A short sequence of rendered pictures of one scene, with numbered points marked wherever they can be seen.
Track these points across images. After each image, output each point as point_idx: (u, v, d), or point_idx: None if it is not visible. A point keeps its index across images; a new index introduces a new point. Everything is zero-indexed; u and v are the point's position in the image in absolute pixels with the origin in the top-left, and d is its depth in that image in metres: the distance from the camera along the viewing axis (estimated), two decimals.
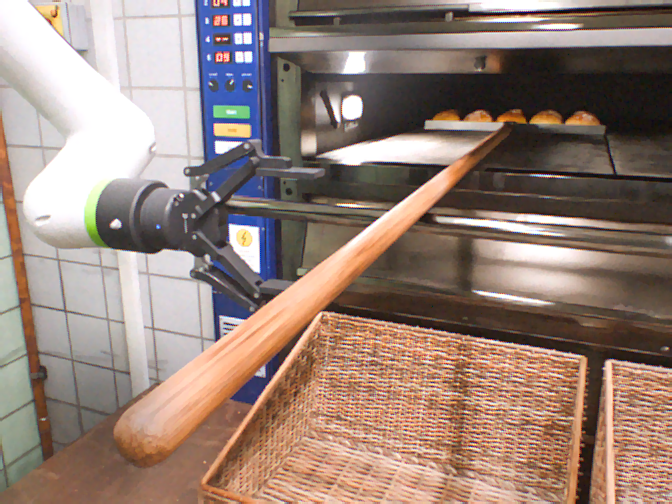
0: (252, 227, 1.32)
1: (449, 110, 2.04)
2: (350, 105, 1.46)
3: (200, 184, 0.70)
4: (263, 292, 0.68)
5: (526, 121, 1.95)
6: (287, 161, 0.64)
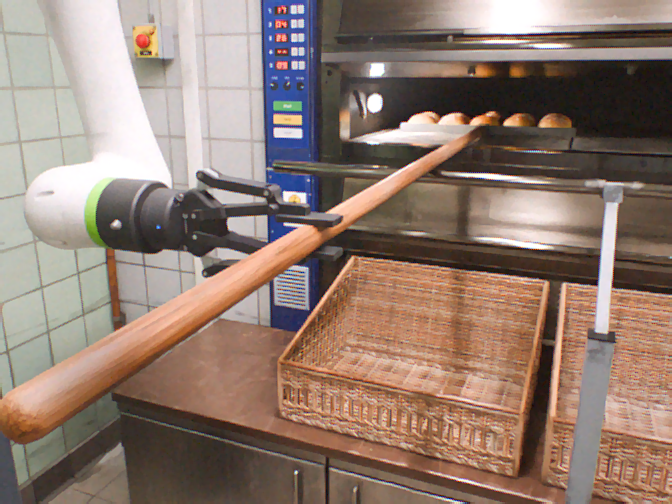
0: (301, 193, 1.75)
1: (425, 113, 2.06)
2: (373, 101, 1.89)
3: (206, 189, 0.69)
4: None
5: (500, 124, 1.98)
6: (306, 208, 0.65)
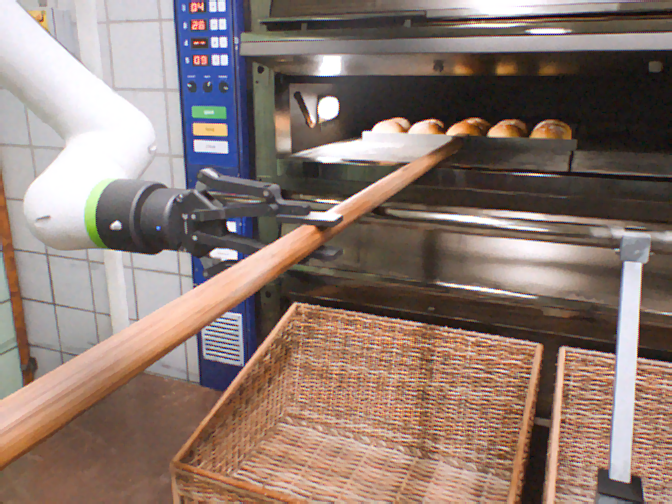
0: (230, 222, 1.38)
1: (394, 119, 1.70)
2: (326, 105, 1.52)
3: (205, 189, 0.69)
4: None
5: (484, 133, 1.61)
6: (306, 208, 0.65)
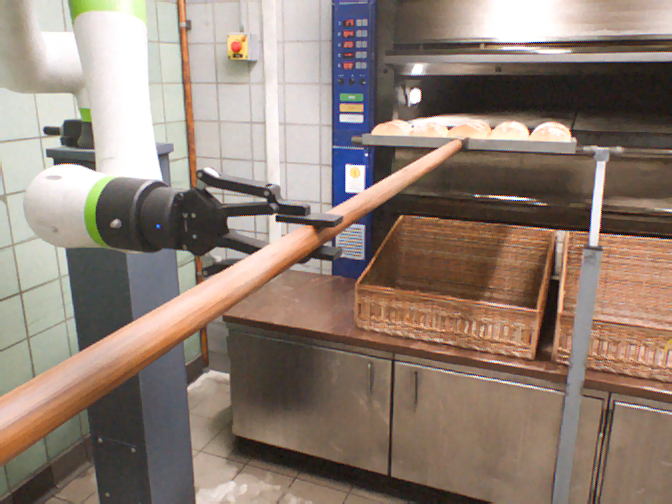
0: (361, 165, 2.23)
1: (393, 122, 1.70)
2: (414, 94, 2.37)
3: (206, 188, 0.69)
4: None
5: (483, 135, 1.61)
6: (306, 208, 0.65)
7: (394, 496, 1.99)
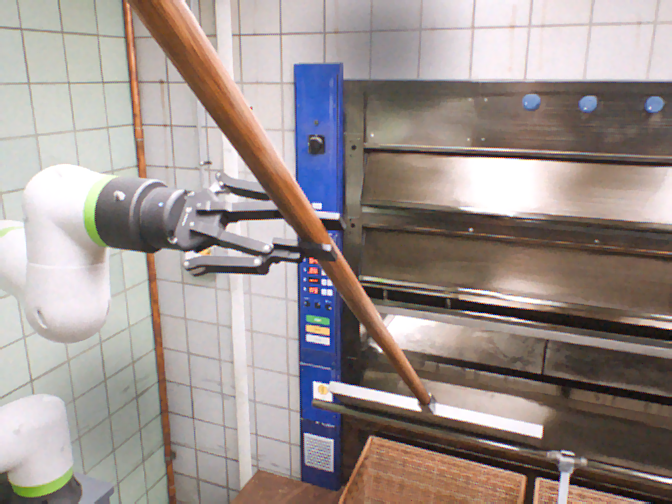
0: (328, 384, 2.16)
1: None
2: None
3: (218, 193, 0.72)
4: (276, 243, 0.65)
5: None
6: (314, 208, 0.67)
7: None
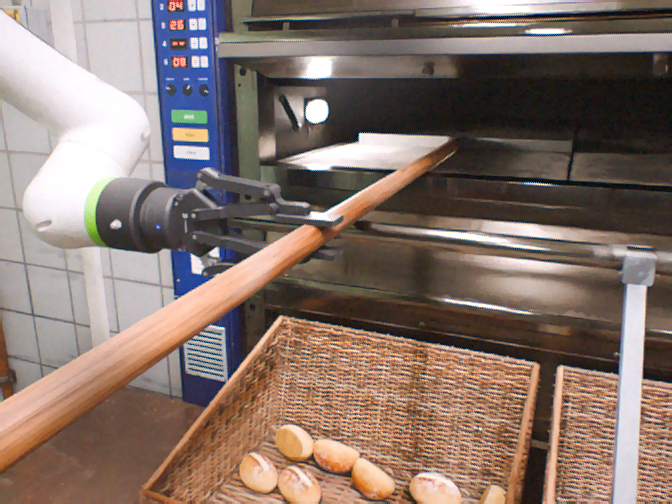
0: None
1: (251, 459, 1.16)
2: (314, 109, 1.46)
3: (205, 188, 0.69)
4: None
5: (391, 493, 1.12)
6: (306, 208, 0.65)
7: None
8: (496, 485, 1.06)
